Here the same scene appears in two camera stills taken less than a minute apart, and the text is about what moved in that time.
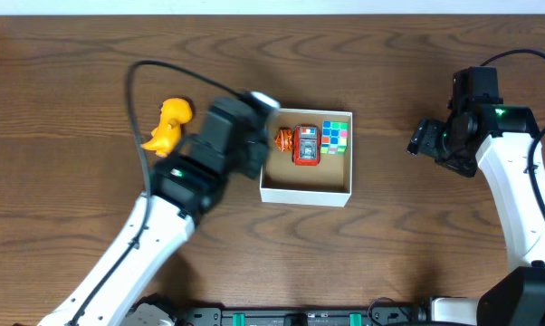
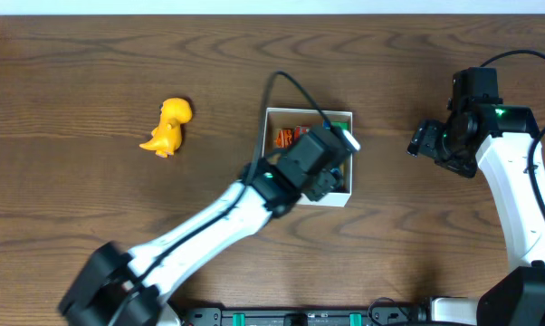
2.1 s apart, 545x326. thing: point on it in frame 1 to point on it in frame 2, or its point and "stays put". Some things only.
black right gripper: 419,139 stays put
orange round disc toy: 284,139 stays put
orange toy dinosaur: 166,137 stays put
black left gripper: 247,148 to 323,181
